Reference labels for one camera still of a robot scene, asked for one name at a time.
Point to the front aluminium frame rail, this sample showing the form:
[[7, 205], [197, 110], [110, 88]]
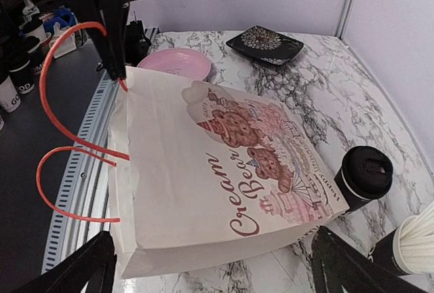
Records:
[[84, 185]]

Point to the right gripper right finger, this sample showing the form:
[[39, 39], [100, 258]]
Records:
[[338, 267]]

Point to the cups on background desk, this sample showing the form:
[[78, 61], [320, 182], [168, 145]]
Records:
[[22, 59]]

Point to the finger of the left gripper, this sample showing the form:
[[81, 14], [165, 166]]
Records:
[[110, 45]]

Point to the left aluminium frame post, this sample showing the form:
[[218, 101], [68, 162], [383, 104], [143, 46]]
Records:
[[344, 18]]

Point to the bundle of white paper straws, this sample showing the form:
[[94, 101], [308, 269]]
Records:
[[414, 242]]

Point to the blue white object on desk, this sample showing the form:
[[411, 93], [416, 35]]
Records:
[[57, 24]]

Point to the white paper takeout bag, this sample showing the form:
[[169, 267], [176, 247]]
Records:
[[201, 175]]

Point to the black cup holding straws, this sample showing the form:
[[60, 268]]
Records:
[[387, 254]]

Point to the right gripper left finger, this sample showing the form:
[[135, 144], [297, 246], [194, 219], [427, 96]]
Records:
[[90, 268]]

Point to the black plastic cup lid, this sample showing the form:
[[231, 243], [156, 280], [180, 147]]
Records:
[[367, 172]]

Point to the pink round plate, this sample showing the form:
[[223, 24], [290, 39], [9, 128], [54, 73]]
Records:
[[183, 62]]

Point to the black floral patterned tray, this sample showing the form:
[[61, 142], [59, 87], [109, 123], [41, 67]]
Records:
[[262, 44]]

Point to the single black paper coffee cup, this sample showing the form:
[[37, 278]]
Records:
[[354, 200]]

